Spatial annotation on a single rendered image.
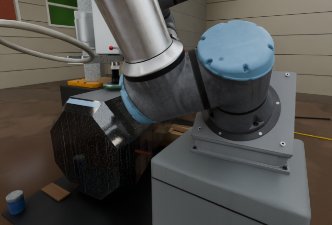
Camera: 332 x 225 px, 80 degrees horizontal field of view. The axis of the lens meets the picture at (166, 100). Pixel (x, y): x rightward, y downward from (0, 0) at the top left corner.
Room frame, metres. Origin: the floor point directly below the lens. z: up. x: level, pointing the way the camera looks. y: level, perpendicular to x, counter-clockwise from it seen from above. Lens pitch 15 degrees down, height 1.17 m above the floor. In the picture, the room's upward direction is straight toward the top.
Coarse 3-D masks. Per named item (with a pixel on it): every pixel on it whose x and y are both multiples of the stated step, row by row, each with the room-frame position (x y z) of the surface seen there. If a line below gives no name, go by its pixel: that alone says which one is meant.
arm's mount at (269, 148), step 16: (272, 80) 0.61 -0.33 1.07; (288, 80) 0.59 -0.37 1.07; (272, 96) 0.57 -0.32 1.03; (288, 96) 0.56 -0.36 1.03; (272, 112) 0.54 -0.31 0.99; (288, 112) 0.52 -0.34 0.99; (208, 128) 0.56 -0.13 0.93; (272, 128) 0.51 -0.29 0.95; (288, 128) 0.49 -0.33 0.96; (208, 144) 0.54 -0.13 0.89; (224, 144) 0.52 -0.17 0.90; (240, 144) 0.50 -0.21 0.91; (256, 144) 0.49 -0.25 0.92; (272, 144) 0.48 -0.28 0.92; (288, 144) 0.47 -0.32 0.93; (240, 160) 0.50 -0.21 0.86; (256, 160) 0.48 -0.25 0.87; (272, 160) 0.47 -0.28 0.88
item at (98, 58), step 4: (68, 56) 1.27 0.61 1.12; (72, 56) 1.30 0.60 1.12; (76, 56) 1.34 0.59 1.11; (80, 56) 1.37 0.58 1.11; (84, 56) 1.25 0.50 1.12; (88, 56) 1.29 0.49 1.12; (96, 56) 1.37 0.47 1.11; (100, 56) 1.41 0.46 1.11; (104, 56) 1.45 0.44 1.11; (108, 56) 1.50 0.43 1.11; (112, 56) 1.55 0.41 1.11; (116, 56) 1.61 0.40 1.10; (120, 56) 1.67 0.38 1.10; (96, 60) 1.36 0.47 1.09; (100, 60) 1.40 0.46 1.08; (104, 60) 1.45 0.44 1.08; (108, 60) 1.50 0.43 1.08; (112, 60) 1.55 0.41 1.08; (116, 60) 1.60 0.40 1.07; (120, 60) 1.66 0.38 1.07
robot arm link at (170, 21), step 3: (171, 15) 0.79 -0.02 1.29; (168, 18) 0.77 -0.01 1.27; (171, 18) 0.78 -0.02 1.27; (165, 21) 0.76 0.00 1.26; (168, 21) 0.77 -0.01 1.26; (171, 21) 0.78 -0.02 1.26; (174, 21) 0.84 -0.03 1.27; (168, 24) 0.76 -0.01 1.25; (171, 24) 0.77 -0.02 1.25; (174, 24) 0.81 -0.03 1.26; (168, 27) 0.75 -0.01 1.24; (171, 27) 0.76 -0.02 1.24; (174, 27) 0.78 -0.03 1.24; (174, 30) 0.76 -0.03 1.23
